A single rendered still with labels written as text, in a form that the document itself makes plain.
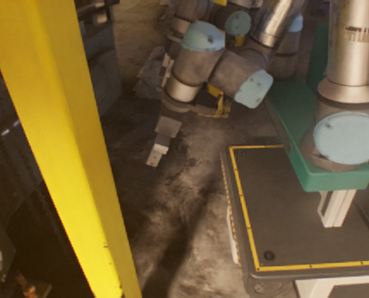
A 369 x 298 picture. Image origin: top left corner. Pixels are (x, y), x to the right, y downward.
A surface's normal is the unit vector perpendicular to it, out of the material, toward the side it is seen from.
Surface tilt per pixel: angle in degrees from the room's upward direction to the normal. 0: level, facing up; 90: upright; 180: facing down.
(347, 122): 97
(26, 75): 90
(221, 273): 0
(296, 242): 0
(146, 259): 0
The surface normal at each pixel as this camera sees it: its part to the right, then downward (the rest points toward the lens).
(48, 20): 0.97, 0.13
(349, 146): -0.36, 0.66
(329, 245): -0.04, -0.80
